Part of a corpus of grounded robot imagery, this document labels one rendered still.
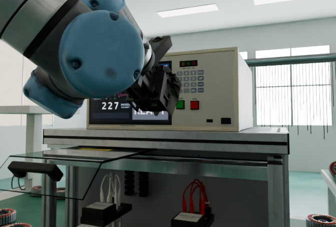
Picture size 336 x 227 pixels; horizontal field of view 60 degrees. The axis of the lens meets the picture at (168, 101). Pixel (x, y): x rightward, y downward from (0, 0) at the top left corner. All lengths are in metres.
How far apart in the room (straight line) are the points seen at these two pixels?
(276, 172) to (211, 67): 0.29
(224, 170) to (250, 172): 0.06
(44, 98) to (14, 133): 6.15
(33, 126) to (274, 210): 1.41
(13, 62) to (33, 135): 4.82
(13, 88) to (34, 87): 6.12
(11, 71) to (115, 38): 6.26
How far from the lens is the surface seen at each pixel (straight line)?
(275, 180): 0.68
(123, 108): 0.82
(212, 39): 7.41
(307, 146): 7.02
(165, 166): 0.73
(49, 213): 0.95
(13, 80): 6.52
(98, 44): 0.25
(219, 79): 0.73
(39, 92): 0.39
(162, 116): 0.76
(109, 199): 0.86
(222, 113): 0.72
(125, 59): 0.26
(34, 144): 1.81
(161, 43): 0.60
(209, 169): 0.70
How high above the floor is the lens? 1.15
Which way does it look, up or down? 3 degrees up
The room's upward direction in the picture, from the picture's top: straight up
